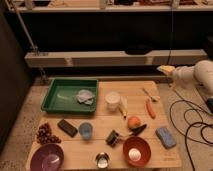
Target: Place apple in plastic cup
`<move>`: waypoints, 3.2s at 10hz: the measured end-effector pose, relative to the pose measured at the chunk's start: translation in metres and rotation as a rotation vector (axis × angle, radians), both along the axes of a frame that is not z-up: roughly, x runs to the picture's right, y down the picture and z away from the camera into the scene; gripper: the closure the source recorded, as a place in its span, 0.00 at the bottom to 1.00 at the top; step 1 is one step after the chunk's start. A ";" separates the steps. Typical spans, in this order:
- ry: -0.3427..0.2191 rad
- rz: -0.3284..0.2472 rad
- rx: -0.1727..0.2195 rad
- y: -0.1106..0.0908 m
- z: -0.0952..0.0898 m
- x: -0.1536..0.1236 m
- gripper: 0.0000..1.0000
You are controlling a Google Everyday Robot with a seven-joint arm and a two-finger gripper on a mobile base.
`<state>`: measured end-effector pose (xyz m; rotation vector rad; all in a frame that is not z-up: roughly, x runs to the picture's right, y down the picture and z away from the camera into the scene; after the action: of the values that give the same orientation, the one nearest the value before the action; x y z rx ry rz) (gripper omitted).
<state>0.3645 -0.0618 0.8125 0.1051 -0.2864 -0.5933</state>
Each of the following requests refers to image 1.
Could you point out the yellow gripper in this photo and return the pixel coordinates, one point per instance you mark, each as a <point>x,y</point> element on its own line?
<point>166,69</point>

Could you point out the blue plastic cup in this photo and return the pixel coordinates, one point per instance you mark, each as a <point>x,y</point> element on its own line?
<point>86,130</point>

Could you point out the dark brown rectangular block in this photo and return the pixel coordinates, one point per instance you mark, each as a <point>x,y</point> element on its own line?
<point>67,128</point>

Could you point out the small fork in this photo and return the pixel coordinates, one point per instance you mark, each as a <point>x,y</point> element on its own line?
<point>153,99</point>

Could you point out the small metal cup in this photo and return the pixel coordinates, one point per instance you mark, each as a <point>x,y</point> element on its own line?
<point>102,160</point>

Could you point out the yellow handled utensil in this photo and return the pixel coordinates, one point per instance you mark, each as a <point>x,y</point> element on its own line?
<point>123,107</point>

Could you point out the orange apple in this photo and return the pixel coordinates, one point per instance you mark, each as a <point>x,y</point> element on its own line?
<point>133,122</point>

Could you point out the bunch of dark grapes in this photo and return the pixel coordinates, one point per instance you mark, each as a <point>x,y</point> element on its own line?
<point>44,135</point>

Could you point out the green plastic tray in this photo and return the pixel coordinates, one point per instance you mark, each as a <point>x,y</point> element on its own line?
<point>61,96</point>

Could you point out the white egg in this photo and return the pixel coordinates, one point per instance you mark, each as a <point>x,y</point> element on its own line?
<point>134,154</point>

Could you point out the white plastic cup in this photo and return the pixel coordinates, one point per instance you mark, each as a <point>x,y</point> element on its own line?
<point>112,100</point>

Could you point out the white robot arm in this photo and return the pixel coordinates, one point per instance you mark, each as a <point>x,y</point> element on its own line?
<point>185,76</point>

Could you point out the blue sponge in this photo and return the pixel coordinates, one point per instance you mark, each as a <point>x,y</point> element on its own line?
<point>165,137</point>

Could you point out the red bowl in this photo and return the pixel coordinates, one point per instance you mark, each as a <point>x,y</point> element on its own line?
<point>142,146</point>

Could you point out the purple bowl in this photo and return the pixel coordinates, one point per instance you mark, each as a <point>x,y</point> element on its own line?
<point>49,157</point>

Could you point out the metal shelf rack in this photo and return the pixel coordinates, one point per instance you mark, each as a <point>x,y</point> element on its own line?
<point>96,40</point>

